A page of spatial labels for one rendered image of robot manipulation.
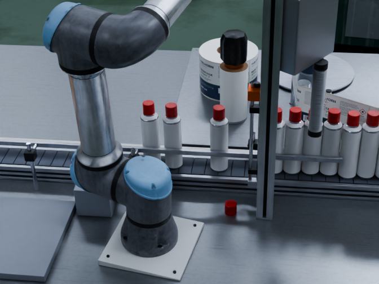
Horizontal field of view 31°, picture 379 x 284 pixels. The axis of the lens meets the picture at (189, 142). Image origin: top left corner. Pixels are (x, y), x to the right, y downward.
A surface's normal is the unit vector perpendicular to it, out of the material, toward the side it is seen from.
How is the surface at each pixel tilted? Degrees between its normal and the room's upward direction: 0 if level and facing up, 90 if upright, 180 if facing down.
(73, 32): 61
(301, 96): 90
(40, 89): 0
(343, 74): 0
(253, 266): 0
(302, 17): 90
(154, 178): 11
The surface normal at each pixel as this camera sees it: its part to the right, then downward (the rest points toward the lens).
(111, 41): -0.04, 0.13
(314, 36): 0.73, 0.36
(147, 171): 0.13, -0.76
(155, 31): 0.68, 0.10
